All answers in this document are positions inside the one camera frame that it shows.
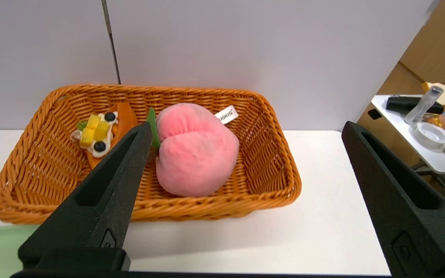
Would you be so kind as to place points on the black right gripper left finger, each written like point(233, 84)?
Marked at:
point(114, 216)

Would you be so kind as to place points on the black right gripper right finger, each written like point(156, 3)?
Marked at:
point(411, 231)

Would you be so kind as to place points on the toy cake slice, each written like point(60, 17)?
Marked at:
point(95, 133)

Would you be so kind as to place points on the pink plush peach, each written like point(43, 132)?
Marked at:
point(195, 158)

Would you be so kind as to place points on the orange wicker basket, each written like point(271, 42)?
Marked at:
point(222, 208)

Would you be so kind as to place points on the orange toy food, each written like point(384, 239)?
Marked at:
point(444, 121)

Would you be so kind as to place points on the white side table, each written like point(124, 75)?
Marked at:
point(431, 158)

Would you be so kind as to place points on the white round bowl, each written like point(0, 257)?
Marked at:
point(431, 135)

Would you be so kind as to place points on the clear plastic bottle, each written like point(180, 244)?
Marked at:
point(423, 106)

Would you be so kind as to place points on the black flat case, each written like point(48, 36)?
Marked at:
point(398, 104)

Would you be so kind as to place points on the wooden cabinet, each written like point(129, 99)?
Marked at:
point(439, 50)

